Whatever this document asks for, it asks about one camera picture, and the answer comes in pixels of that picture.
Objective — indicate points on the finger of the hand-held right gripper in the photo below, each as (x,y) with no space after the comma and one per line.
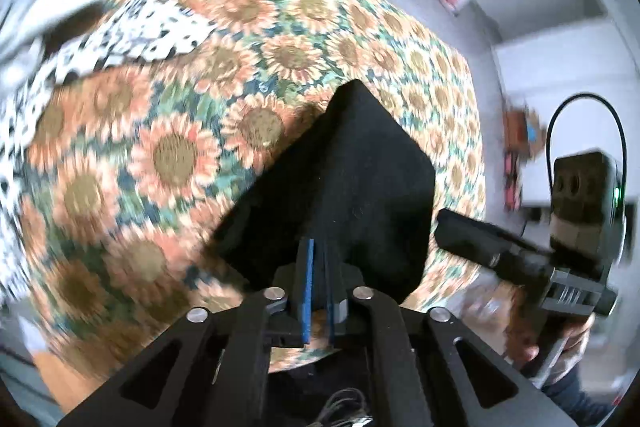
(480,242)

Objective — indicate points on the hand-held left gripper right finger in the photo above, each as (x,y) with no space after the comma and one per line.
(330,292)

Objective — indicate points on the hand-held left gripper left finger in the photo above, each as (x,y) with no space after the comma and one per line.
(306,287)

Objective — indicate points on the black garment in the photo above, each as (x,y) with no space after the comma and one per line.
(360,177)

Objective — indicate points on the light grey sweatshirt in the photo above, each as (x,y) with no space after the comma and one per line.
(45,2)

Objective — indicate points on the person's right forearm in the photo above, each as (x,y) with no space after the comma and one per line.
(580,387)

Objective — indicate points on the person's right hand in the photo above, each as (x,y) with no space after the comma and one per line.
(525,344)

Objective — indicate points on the sunflower print blanket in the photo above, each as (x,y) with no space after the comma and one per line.
(175,157)

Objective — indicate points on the black-spotted white garment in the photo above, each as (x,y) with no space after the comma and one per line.
(150,32)

